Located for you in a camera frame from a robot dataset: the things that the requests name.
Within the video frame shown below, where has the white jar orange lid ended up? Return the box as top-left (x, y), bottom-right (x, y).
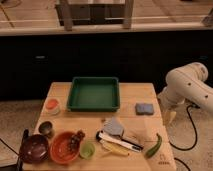
top-left (45, 99), bottom-right (60, 115)

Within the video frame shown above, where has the small metal cup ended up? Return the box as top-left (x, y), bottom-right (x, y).
top-left (38, 121), bottom-right (54, 138)

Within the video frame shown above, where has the wooden stool frame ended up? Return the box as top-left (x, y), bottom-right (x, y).
top-left (55, 0), bottom-right (134, 31)

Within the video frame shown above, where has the small green cup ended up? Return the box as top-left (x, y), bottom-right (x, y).
top-left (79, 141), bottom-right (95, 159)

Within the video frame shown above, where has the brown grape bunch toy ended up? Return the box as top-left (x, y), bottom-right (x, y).
top-left (68, 131), bottom-right (85, 151)

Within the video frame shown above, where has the black power cable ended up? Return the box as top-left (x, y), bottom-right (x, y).
top-left (168, 104), bottom-right (199, 171)

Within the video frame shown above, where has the grey cloth piece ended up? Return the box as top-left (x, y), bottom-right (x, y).
top-left (103, 117), bottom-right (124, 136)

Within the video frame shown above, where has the orange bowl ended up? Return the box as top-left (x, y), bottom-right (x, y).
top-left (49, 131), bottom-right (80, 165)

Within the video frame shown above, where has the blue grey sponge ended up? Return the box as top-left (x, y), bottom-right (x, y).
top-left (135, 103), bottom-right (154, 115)

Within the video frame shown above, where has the green chili pepper toy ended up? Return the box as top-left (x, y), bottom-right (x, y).
top-left (145, 134), bottom-right (162, 158)

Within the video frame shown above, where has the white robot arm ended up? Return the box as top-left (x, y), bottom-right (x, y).
top-left (157, 62), bottom-right (213, 125)

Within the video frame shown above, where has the green plastic tray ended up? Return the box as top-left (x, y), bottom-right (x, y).
top-left (67, 77), bottom-right (120, 112)

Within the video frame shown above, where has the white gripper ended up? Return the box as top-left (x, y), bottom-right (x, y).
top-left (157, 87), bottom-right (185, 125)

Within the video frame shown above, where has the white black handled utensil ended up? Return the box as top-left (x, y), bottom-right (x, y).
top-left (96, 131), bottom-right (143, 152)

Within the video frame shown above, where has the yellow banana toy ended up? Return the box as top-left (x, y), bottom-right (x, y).
top-left (102, 141), bottom-right (129, 156)

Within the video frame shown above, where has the dark maroon bowl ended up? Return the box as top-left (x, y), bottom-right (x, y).
top-left (19, 134), bottom-right (49, 164)

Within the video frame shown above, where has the black spoon handle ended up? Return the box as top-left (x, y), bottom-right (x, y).
top-left (16, 128), bottom-right (30, 171)

